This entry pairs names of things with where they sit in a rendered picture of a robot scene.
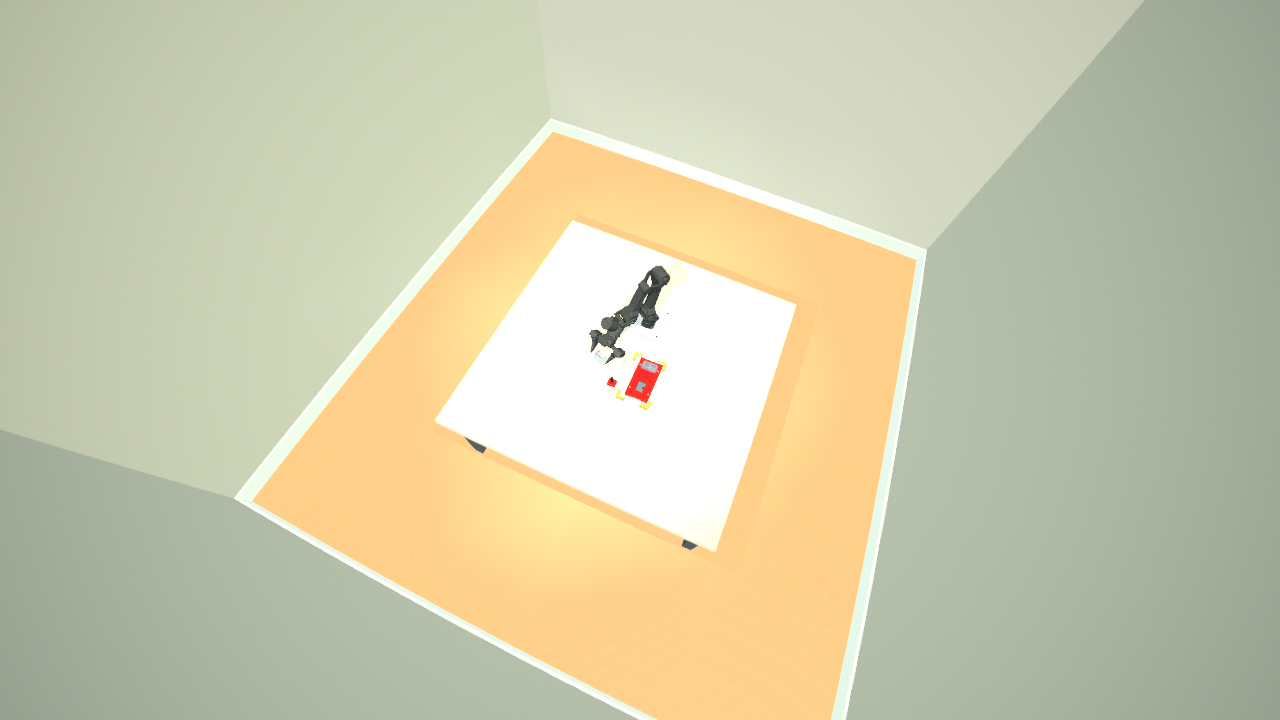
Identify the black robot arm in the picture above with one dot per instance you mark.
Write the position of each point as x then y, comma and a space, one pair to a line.
659, 278

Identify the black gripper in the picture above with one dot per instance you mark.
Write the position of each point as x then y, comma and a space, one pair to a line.
617, 352

